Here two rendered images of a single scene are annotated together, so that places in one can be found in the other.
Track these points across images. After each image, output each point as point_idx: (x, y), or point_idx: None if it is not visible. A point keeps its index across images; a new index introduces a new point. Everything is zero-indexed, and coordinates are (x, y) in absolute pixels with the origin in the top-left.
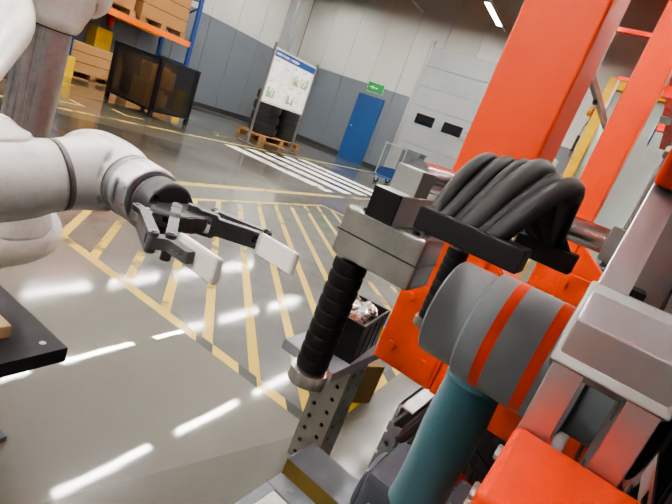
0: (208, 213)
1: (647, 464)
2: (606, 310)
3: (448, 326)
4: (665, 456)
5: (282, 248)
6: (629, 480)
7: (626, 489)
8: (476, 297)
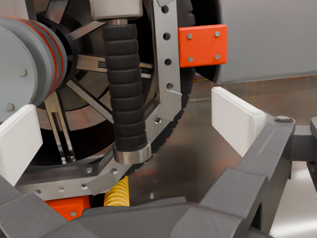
0: (50, 208)
1: (72, 63)
2: None
3: (43, 68)
4: (79, 53)
5: (24, 119)
6: (63, 80)
7: (70, 82)
8: (27, 36)
